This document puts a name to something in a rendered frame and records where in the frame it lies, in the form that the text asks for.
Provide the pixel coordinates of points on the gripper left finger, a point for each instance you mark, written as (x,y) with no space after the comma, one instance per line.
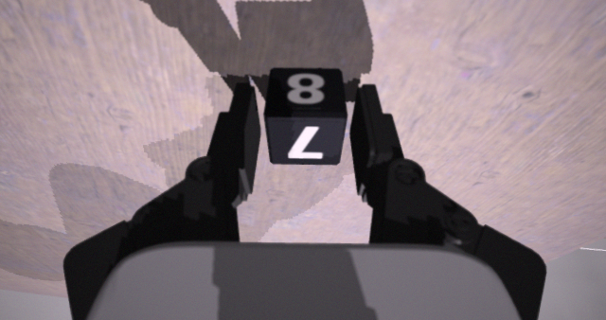
(195,209)

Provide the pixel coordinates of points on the black number cube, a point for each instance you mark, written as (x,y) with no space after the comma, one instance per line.
(305,116)

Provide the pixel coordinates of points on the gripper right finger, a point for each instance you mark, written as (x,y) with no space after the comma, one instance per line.
(414,212)

